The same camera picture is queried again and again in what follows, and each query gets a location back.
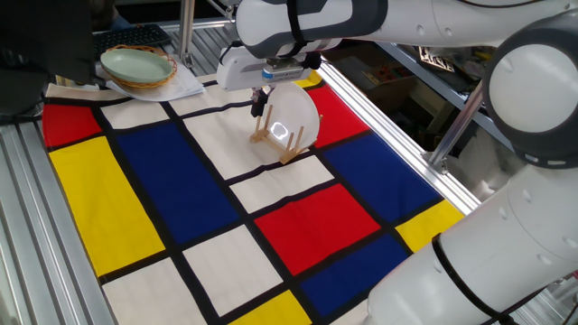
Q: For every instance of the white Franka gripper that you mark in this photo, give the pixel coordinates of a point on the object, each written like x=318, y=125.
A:
x=239, y=72

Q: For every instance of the white round plate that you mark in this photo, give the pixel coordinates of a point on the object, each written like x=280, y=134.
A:
x=293, y=108

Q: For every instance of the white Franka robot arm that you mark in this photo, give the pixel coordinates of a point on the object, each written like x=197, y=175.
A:
x=519, y=244

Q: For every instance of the wooden dish rack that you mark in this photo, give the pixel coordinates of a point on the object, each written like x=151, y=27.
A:
x=289, y=155

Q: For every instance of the white paper sheet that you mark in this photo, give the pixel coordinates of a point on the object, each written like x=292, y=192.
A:
x=180, y=88

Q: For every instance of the colourful printed box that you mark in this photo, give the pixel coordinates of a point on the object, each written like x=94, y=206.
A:
x=384, y=74

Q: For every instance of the colour block tablecloth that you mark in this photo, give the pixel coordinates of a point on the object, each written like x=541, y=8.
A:
x=171, y=180

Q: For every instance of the wicker basket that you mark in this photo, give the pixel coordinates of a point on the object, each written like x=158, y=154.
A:
x=140, y=85

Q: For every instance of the pale green plate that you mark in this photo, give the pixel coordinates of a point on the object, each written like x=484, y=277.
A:
x=135, y=65

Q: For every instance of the black keyboard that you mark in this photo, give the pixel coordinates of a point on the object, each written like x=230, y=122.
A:
x=131, y=36

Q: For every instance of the black white patterned board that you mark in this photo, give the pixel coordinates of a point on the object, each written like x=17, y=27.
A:
x=435, y=58

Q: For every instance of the grey metal shelf beam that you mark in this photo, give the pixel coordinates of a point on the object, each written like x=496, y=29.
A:
x=442, y=88

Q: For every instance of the seated person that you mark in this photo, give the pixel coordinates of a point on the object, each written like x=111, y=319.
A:
x=101, y=13

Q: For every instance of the black monitor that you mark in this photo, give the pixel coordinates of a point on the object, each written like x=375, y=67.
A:
x=45, y=40

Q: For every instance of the silver blue wrist camera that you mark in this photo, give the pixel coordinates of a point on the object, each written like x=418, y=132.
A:
x=284, y=72

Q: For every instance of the aluminium frame post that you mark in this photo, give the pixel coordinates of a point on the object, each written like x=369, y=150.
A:
x=456, y=126
x=186, y=27

